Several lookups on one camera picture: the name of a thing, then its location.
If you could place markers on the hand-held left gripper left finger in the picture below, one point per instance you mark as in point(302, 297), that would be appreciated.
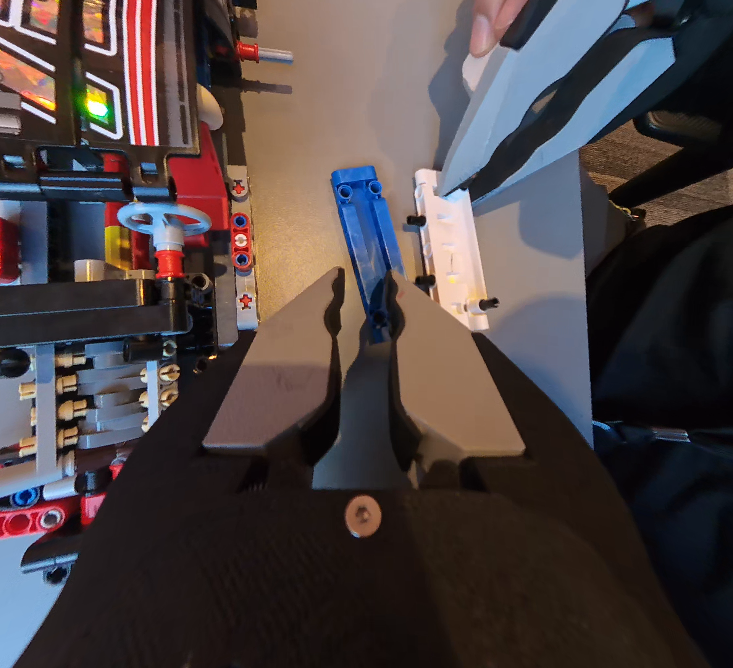
point(269, 387)

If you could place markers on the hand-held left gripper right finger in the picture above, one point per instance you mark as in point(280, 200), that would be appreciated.
point(458, 393)

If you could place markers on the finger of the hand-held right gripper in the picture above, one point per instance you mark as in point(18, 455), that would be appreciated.
point(561, 32)
point(624, 83)

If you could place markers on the white toy brick panel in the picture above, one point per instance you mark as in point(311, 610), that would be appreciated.
point(458, 255)

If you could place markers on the blue toy brick panel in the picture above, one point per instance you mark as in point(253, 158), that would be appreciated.
point(366, 232)

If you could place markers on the light grey desk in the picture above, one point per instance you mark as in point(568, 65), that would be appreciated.
point(355, 78)

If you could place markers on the black office chair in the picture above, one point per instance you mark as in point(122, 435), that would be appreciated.
point(676, 129)

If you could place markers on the person's torso in dark clothing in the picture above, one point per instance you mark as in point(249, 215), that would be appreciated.
point(664, 393)

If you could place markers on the toy brick car model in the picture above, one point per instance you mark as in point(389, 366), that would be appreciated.
point(114, 164)

